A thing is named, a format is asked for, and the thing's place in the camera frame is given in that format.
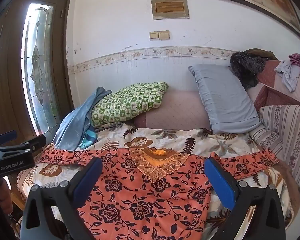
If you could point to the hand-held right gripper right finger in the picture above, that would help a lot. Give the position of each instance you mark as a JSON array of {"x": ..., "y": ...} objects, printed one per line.
[{"x": 218, "y": 180}]

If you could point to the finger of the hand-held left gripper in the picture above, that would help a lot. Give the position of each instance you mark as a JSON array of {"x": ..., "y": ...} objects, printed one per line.
[
  {"x": 33, "y": 142},
  {"x": 3, "y": 137}
]

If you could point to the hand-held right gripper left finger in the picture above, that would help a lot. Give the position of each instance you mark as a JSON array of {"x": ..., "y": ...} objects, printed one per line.
[{"x": 88, "y": 182}]

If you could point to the orange floral dress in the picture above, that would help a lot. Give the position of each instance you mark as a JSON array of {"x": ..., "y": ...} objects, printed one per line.
[{"x": 145, "y": 200}]

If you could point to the blue-grey sweater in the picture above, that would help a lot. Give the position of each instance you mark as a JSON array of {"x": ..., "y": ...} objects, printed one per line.
[{"x": 72, "y": 125}]

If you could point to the turquoise striped sweater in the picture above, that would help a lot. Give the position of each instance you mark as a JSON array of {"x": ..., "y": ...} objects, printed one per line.
[{"x": 90, "y": 137}]

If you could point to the wooden door with stained glass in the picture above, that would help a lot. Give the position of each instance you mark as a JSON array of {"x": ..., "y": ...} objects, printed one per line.
[{"x": 12, "y": 80}]

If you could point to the cream leaf-print blanket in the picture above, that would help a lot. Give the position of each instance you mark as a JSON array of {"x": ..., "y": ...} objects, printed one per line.
[{"x": 165, "y": 136}]

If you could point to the grey pillow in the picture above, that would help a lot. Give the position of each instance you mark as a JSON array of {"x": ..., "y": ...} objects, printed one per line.
[{"x": 225, "y": 100}]

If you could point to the pink bolster cushion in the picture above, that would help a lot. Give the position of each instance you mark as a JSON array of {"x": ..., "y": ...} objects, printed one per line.
[{"x": 175, "y": 112}]

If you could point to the green checked pillow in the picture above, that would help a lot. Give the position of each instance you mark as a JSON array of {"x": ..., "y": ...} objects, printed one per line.
[{"x": 125, "y": 105}]

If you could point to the pink patchwork sofa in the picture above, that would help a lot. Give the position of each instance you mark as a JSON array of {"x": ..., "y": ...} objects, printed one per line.
[{"x": 272, "y": 97}]

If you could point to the dark furry cloth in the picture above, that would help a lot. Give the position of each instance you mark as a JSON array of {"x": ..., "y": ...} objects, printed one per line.
[{"x": 247, "y": 70}]

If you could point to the light grey garment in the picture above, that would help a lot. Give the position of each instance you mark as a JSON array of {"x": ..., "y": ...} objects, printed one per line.
[{"x": 290, "y": 75}]

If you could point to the brown cloth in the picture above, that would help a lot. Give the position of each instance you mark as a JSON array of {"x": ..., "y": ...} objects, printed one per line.
[{"x": 262, "y": 53}]

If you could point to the double light switch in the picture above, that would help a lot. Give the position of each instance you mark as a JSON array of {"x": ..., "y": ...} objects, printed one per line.
[{"x": 160, "y": 35}]

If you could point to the framed wall plaque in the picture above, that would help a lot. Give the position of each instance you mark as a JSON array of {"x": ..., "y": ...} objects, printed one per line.
[{"x": 170, "y": 7}]

